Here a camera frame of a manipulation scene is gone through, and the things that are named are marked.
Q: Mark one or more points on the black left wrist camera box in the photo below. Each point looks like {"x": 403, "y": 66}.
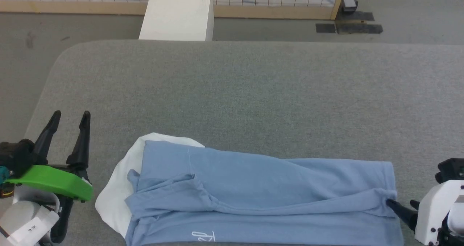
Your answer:
{"x": 18, "y": 157}

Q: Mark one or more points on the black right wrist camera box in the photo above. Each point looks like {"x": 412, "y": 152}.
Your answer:
{"x": 451, "y": 169}

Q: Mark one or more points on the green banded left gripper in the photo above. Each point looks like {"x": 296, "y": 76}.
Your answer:
{"x": 50, "y": 180}

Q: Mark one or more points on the light blue shirt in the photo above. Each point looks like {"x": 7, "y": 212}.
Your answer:
{"x": 272, "y": 188}

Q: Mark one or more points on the teal left camera connector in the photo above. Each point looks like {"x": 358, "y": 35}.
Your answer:
{"x": 3, "y": 172}

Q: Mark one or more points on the white box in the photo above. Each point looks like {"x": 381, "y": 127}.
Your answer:
{"x": 177, "y": 15}

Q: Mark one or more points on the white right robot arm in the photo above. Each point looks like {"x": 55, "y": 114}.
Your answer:
{"x": 457, "y": 218}

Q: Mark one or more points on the small black floor mat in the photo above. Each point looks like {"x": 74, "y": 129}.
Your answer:
{"x": 325, "y": 28}

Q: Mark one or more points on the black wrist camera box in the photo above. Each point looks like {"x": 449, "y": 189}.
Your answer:
{"x": 451, "y": 169}
{"x": 18, "y": 157}

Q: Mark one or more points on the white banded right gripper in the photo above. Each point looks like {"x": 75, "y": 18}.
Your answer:
{"x": 433, "y": 213}

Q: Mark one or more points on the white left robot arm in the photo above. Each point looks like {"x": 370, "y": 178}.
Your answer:
{"x": 21, "y": 217}

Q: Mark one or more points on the large black floor mat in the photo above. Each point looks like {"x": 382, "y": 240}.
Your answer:
{"x": 359, "y": 27}

